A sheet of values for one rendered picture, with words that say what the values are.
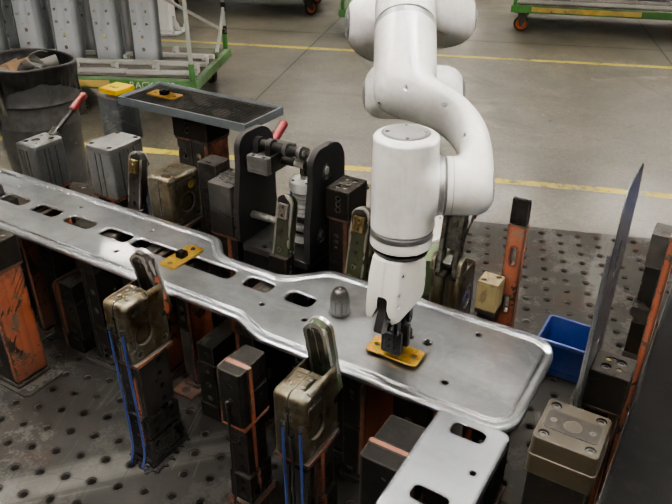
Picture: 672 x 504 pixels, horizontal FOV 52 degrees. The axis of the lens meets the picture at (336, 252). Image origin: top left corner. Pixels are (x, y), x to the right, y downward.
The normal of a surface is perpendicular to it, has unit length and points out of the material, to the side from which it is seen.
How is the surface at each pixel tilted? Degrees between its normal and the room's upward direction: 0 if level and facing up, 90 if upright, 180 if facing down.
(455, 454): 0
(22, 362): 90
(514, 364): 0
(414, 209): 91
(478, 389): 0
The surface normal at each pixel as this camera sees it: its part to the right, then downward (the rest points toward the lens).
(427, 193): 0.04, 0.44
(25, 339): 0.85, 0.26
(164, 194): -0.52, 0.43
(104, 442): 0.00, -0.87
